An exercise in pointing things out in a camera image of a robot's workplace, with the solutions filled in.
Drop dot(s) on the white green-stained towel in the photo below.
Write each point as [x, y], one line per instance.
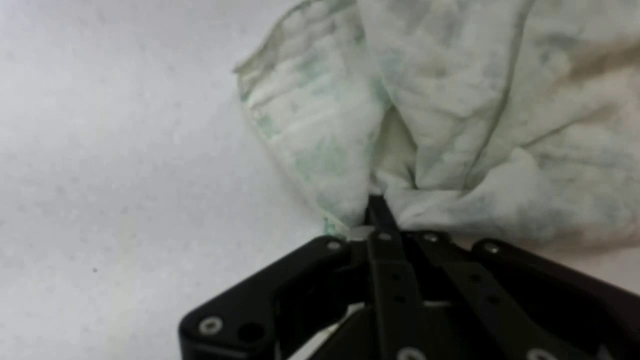
[481, 112]

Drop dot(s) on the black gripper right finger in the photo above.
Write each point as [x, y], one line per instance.
[520, 300]

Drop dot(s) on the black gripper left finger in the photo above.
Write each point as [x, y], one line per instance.
[393, 293]

